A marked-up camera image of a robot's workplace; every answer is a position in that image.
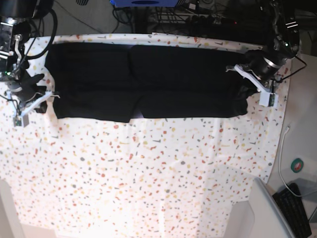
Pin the right gripper silver body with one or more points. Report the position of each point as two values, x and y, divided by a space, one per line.
13 63

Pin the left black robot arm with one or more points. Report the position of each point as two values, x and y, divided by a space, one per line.
287 18

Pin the black t-shirt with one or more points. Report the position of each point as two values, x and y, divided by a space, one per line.
122 82

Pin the black wire rack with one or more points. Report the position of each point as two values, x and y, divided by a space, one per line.
186 12

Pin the grey laptop lid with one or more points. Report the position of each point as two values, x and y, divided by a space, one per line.
269 221

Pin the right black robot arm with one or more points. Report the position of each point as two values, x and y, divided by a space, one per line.
16 22

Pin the green tape roll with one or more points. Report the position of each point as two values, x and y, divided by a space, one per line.
297 165

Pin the left gripper silver body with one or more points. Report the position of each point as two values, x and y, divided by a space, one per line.
265 63

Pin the black keyboard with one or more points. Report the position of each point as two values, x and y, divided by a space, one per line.
293 210

